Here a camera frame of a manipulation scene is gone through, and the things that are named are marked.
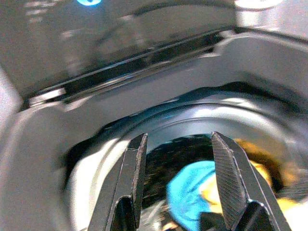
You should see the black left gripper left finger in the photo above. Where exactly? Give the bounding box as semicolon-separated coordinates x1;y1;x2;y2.
88;132;149;231

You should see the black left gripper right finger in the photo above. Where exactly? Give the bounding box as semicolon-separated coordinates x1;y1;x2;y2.
210;131;293;231

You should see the yellow cloth garment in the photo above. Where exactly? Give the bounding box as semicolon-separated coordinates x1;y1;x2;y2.
201;138;308;231

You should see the blue cloth garment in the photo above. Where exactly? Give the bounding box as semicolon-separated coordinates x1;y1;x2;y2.
167;160;225;231

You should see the grey front-load washing machine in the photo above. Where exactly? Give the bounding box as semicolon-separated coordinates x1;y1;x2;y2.
0;0;308;231

